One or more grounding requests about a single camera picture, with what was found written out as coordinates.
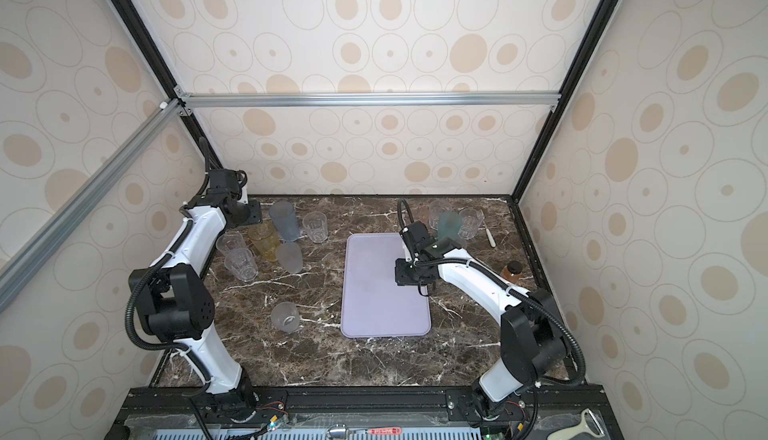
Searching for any clear tumbler left back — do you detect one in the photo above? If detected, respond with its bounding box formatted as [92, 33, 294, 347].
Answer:
[215, 230, 247, 256]

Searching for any brown bottle black cap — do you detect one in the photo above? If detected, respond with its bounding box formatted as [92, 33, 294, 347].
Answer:
[501, 260, 524, 285]

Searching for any clear tumbler left front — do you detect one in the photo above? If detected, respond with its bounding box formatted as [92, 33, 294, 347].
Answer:
[224, 248, 258, 282]

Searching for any blue grey plastic cup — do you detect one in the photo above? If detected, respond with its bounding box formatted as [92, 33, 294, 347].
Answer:
[269, 200, 301, 242]

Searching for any amber plastic cup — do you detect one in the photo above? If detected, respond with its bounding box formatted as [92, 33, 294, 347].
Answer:
[247, 221, 281, 262]

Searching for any white peeler tool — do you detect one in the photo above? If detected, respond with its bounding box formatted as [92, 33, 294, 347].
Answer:
[547, 408, 606, 440]

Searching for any frosted plastic cup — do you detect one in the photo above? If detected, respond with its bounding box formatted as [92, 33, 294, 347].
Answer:
[275, 242, 303, 274]

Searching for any clear small tumbler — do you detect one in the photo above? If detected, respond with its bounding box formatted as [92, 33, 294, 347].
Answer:
[303, 211, 328, 244]

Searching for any red handled screwdriver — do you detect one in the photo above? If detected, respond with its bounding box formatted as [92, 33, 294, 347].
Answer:
[348, 426, 403, 436]

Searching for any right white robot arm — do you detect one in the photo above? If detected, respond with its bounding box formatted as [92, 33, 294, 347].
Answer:
[394, 199, 586, 419]

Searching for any lavender plastic tray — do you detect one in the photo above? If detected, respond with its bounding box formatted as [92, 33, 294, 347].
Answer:
[341, 233, 431, 338]

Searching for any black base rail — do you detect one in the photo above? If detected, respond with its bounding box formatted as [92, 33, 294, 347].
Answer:
[106, 385, 623, 439]

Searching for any aluminium frame bar left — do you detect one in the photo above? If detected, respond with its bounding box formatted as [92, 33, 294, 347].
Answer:
[1, 99, 182, 309]

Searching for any aluminium frame bar back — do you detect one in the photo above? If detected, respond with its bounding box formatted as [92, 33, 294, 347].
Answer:
[180, 91, 561, 109]

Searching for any clear lying cup front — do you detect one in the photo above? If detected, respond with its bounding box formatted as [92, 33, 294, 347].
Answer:
[270, 302, 301, 333]

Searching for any teal dimpled plastic cup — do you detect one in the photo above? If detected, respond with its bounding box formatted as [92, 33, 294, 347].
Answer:
[437, 211, 463, 240]

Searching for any aluminium frame bar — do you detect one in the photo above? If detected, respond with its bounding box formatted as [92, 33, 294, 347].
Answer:
[180, 91, 561, 109]
[1, 99, 182, 309]

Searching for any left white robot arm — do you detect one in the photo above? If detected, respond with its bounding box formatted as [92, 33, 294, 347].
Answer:
[124, 138, 262, 410]

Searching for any white handled knife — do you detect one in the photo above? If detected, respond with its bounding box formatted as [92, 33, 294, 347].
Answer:
[485, 227, 497, 248]

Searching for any pink ribbed plastic cup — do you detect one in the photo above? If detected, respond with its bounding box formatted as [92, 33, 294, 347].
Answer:
[414, 203, 431, 226]

